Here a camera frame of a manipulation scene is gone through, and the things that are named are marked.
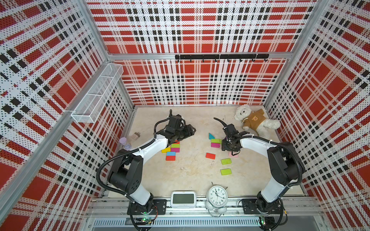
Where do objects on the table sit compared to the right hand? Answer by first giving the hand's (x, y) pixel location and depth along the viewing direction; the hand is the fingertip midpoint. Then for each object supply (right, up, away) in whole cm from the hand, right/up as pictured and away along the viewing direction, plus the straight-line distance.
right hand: (228, 147), depth 94 cm
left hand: (-23, +11, -5) cm, 26 cm away
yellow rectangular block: (-42, -2, 0) cm, 42 cm away
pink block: (-2, -2, -14) cm, 14 cm away
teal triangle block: (-11, +6, +8) cm, 14 cm away
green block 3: (-3, -8, -4) cm, 10 cm away
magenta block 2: (-36, -2, +2) cm, 36 cm away
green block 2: (-36, +1, +3) cm, 36 cm away
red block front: (-38, -7, -1) cm, 39 cm away
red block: (-12, -6, -2) cm, 13 cm away
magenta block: (-8, 0, +6) cm, 10 cm away
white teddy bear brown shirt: (+22, +18, +8) cm, 29 cm away
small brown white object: (-64, +7, +6) cm, 65 cm away
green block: (-7, +3, +8) cm, 11 cm away
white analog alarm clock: (-11, -22, -20) cm, 32 cm away
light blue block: (-38, -4, -1) cm, 38 cm away
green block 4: (-3, -14, -7) cm, 16 cm away
